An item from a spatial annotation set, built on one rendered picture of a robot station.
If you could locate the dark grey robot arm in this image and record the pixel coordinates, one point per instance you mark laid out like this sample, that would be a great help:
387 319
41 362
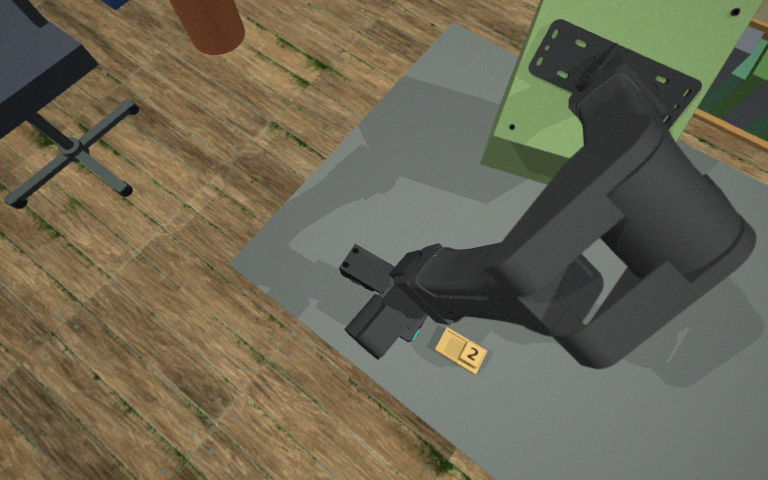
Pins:
629 177

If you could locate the tan wooden tray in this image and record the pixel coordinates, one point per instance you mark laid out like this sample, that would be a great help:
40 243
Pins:
451 345

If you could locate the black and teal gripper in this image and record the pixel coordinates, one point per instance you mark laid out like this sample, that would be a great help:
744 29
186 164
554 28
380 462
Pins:
409 335

